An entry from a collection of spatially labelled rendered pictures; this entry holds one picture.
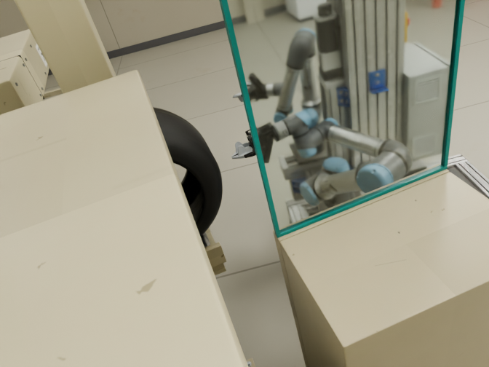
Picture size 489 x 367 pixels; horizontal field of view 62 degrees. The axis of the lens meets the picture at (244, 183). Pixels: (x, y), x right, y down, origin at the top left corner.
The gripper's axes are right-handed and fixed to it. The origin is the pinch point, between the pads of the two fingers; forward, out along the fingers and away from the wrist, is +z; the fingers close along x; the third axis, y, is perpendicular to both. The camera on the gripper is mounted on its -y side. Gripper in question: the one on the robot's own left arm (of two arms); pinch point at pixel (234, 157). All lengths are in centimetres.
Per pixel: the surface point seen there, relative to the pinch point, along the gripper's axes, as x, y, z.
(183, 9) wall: -585, -77, -69
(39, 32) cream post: 38, 79, 32
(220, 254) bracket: 25.5, -21.5, 23.3
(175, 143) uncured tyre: 16.6, 27.6, 18.4
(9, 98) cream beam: 24, 66, 52
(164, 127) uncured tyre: 11.5, 32.2, 19.1
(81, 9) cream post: 38, 80, 21
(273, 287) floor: -20, -114, 10
